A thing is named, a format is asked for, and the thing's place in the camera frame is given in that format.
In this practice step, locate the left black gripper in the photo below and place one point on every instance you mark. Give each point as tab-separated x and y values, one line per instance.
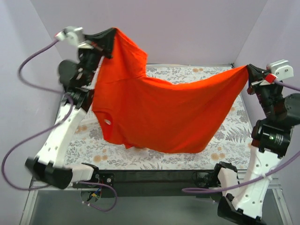
94	39

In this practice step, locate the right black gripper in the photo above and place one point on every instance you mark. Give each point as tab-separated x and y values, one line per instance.
259	76

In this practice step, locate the orange t shirt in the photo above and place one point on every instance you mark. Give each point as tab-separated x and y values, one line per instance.
136	110

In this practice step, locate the white plastic laundry basket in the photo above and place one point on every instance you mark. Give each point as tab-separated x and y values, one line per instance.
89	118

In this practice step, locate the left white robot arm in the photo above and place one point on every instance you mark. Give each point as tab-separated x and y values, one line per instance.
75	77

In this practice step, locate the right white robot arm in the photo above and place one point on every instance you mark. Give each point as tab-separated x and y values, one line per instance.
242	201

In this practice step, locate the floral patterned table mat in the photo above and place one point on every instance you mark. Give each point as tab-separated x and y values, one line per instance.
231	143

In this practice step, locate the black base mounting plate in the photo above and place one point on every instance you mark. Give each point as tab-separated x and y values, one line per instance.
146	183

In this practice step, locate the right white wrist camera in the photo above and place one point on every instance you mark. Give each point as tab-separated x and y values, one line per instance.
279	70

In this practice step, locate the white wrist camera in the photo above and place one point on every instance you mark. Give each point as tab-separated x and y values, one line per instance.
73	35
279	70

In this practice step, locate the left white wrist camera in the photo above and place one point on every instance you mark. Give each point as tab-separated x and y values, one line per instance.
73	35

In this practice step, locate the aluminium frame rail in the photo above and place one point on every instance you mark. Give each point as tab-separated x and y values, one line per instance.
108	191

